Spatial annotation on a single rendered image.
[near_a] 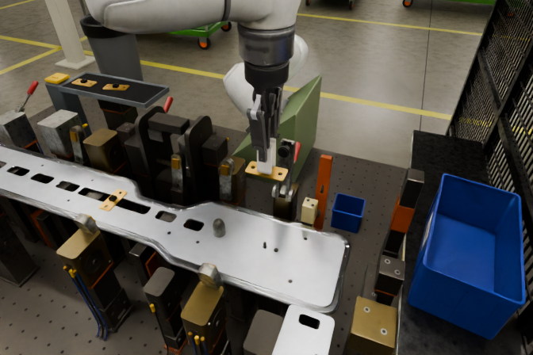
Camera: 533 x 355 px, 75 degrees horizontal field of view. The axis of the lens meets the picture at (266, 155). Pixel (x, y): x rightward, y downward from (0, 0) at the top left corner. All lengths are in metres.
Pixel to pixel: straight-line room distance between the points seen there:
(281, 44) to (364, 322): 0.53
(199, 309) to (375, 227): 0.82
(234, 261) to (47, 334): 0.63
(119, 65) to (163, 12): 3.45
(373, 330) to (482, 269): 0.32
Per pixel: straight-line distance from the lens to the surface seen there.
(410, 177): 0.84
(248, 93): 1.46
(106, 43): 3.83
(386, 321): 0.76
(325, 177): 0.87
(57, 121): 1.33
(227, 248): 0.90
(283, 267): 0.86
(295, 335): 0.78
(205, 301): 0.77
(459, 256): 0.95
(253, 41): 0.54
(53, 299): 1.34
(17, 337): 1.32
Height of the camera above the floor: 1.71
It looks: 37 degrees down
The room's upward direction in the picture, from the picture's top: straight up
